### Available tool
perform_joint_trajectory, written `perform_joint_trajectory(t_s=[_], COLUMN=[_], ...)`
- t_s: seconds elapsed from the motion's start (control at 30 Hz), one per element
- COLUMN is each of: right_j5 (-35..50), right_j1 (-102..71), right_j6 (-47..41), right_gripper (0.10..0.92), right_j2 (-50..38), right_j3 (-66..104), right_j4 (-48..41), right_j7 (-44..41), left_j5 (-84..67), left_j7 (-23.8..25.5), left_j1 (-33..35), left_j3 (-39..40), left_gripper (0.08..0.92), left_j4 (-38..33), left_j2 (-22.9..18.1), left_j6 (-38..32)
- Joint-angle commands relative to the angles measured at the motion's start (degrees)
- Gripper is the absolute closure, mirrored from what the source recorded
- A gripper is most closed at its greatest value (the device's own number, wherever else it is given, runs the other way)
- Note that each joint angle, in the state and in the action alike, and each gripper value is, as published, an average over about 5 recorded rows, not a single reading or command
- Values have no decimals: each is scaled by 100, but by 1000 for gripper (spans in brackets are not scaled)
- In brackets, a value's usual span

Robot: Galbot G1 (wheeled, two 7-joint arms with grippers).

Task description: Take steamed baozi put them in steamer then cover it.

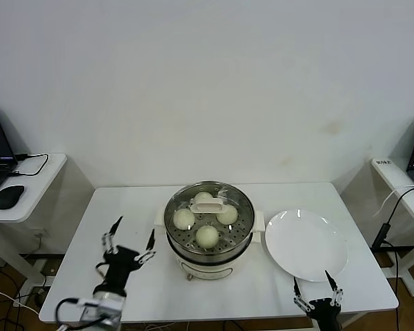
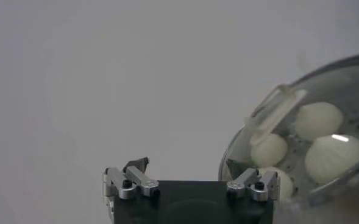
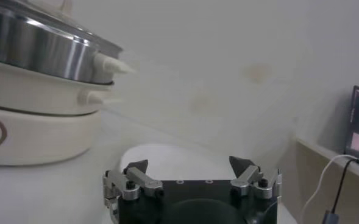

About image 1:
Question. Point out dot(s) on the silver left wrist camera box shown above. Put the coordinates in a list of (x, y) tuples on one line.
[(100, 312)]

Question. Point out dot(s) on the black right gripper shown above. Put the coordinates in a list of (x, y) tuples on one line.
[(326, 315)]

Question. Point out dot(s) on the glass pot lid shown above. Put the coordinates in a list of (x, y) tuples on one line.
[(210, 207)]

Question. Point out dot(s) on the black computer mouse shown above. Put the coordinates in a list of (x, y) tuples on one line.
[(9, 196)]

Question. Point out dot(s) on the white steamed baozi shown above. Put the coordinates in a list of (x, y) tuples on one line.
[(183, 219), (207, 236), (227, 216), (201, 197)]

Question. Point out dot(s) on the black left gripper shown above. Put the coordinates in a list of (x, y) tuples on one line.
[(119, 265)]

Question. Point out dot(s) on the small printed label sticker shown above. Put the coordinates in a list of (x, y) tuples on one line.
[(383, 162)]

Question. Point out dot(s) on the cream electric pot base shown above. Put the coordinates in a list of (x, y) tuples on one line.
[(210, 270)]

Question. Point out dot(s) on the stainless steel steamer basket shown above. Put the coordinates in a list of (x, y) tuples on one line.
[(227, 250)]

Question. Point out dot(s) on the white round plate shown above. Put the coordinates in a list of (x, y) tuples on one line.
[(307, 245)]

